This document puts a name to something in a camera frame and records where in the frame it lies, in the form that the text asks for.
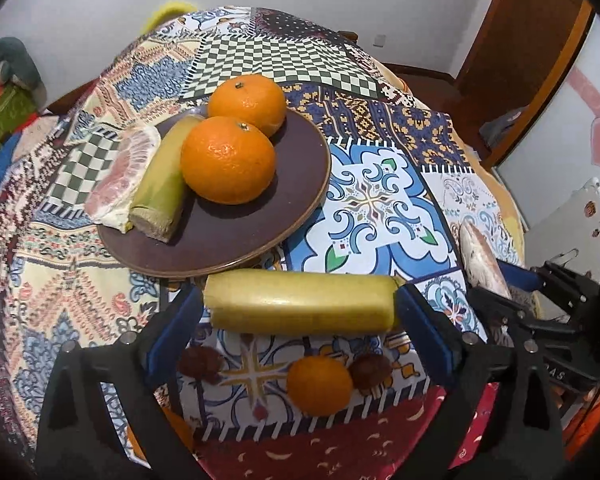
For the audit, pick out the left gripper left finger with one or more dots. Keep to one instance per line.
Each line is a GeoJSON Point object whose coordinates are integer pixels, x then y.
{"type": "Point", "coordinates": [76, 436]}

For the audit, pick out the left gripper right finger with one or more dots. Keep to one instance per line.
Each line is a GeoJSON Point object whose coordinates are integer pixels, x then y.
{"type": "Point", "coordinates": [523, 436]}

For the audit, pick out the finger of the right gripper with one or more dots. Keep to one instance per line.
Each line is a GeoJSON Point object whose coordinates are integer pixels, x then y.
{"type": "Point", "coordinates": [519, 277]}
{"type": "Point", "coordinates": [495, 309]}

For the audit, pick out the peeled pomelo segment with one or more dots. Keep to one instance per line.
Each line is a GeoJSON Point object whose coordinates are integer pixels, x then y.
{"type": "Point", "coordinates": [480, 264]}

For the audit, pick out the long yellow sugarcane piece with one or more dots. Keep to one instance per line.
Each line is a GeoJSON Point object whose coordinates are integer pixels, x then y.
{"type": "Point", "coordinates": [263, 302]}

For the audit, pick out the short yellow sugarcane piece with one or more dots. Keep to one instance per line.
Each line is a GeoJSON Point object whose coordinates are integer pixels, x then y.
{"type": "Point", "coordinates": [158, 203]}

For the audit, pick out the large orange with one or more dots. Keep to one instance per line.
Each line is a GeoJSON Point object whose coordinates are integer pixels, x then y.
{"type": "Point", "coordinates": [227, 161]}

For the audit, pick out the medium orange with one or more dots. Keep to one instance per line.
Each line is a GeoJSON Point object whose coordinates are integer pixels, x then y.
{"type": "Point", "coordinates": [254, 99]}

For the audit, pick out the dark red date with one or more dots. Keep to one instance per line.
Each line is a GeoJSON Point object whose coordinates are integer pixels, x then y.
{"type": "Point", "coordinates": [369, 370]}
{"type": "Point", "coordinates": [201, 363]}

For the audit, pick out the patchwork patterned tablecloth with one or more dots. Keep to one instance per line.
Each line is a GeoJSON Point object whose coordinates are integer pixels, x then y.
{"type": "Point", "coordinates": [58, 282]}

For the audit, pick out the dark purple round plate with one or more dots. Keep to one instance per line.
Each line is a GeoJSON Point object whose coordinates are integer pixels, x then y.
{"type": "Point", "coordinates": [212, 238]}

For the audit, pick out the brown wooden door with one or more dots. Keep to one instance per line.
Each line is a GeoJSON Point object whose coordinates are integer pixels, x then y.
{"type": "Point", "coordinates": [522, 52]}

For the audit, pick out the green fabric box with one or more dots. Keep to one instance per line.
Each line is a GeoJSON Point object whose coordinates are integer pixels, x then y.
{"type": "Point", "coordinates": [16, 107]}

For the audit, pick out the grey plush toy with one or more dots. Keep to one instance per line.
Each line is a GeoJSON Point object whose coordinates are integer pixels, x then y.
{"type": "Point", "coordinates": [17, 66]}

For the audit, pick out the yellow fuzzy chair back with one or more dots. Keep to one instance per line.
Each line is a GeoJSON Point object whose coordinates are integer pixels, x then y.
{"type": "Point", "coordinates": [167, 12]}

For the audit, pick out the white wall socket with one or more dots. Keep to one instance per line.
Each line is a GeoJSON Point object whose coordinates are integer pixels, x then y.
{"type": "Point", "coordinates": [379, 41]}

